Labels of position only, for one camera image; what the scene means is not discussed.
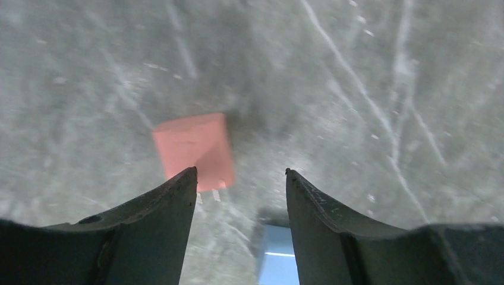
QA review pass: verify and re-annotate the blue charger cube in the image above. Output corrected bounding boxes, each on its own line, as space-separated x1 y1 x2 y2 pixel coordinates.
257 224 300 285

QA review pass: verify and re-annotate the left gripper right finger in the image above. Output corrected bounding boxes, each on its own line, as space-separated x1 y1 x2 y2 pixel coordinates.
285 169 503 284

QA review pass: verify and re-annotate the orange charger cube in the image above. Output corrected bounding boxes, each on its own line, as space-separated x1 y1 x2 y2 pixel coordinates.
152 113 235 203

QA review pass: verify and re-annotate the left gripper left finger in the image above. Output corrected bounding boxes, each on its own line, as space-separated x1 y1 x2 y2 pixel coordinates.
1 167 197 284

